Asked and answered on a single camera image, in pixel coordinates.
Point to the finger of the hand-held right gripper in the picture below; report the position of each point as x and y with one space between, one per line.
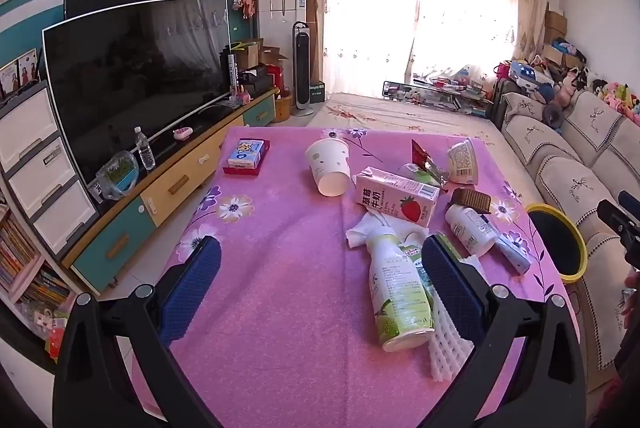
630 200
612 215

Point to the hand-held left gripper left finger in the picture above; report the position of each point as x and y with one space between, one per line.
192 293

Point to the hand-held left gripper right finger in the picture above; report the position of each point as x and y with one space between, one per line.
450 288

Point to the green white plastic bottle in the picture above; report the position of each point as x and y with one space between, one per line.
400 298

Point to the yellow rimmed black bin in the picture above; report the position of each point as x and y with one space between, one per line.
555 238

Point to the small white bottle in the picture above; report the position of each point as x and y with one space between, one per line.
467 228

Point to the white foam fruit net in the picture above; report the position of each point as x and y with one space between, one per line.
445 353

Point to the white tissue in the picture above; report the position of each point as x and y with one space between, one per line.
370 228

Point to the strawberry milk carton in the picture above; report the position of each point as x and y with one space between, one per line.
397 198

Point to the green jelly cup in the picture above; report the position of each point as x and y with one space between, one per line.
412 174

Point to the red snack wrapper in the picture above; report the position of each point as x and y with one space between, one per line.
419 152

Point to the white paper cup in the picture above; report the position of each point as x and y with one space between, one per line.
327 165

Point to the person's right forearm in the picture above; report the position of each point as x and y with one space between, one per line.
630 343

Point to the person's right hand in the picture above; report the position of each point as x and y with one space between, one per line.
634 280

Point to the beige sofa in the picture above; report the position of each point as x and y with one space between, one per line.
575 157

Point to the pink floral tablecloth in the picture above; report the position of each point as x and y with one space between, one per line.
280 283

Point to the yellow teal television cabinet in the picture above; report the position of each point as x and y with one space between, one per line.
165 203

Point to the pile of plush toys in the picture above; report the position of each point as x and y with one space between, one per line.
617 95

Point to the grey neck pillow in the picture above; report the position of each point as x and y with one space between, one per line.
552 112

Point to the pink plush toy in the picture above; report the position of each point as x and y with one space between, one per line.
567 85

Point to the flat red box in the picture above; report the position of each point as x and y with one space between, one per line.
242 172

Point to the glass bowl with greens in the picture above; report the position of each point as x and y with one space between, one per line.
117 175

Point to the colourful packet stack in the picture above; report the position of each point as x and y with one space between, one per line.
50 323

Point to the clear water bottle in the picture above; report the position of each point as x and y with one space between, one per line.
145 150

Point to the blue white card box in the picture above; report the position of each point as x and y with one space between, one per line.
246 151

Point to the small pink toy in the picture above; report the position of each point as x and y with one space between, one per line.
181 133

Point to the blue star print bag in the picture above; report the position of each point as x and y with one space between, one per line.
527 75

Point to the bookshelf with books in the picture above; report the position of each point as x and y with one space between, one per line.
25 258

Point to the white floral bed sheet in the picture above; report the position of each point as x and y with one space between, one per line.
380 112

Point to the cluttered glass coffee table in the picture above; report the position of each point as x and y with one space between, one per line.
440 92

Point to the white drawer unit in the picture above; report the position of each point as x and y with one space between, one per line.
35 167

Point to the pink toy figure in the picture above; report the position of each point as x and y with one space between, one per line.
241 95

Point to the wooden bucket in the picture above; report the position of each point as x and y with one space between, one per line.
282 105

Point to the tall black white box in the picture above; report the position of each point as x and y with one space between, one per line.
231 70

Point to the large curved television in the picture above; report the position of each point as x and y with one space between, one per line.
135 72

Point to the red bag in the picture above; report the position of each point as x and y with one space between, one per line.
276 77

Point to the green box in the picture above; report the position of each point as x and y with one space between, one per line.
317 90

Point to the open cardboard box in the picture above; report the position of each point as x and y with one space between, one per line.
250 52
272 55

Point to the black tower fan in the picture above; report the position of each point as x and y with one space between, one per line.
303 67

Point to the sheer embroidered curtain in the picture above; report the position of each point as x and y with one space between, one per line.
425 7

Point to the white standing air conditioner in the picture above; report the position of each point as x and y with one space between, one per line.
280 2

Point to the photo frame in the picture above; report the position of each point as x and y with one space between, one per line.
27 67

